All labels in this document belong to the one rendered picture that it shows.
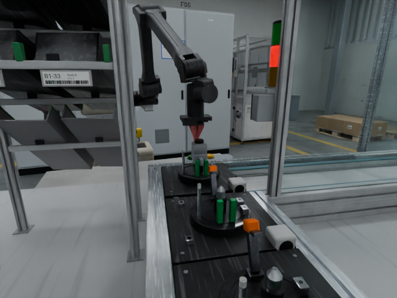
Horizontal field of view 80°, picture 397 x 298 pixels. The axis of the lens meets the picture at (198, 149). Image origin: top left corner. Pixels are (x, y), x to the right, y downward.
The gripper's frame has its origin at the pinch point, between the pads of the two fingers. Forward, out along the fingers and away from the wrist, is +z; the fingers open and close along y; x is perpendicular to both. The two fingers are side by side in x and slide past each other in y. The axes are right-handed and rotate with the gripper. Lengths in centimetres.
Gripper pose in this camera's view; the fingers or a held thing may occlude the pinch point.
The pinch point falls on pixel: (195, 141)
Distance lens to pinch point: 84.0
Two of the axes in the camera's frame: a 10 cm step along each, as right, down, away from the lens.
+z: 0.1, 9.6, 3.0
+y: 9.8, -0.6, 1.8
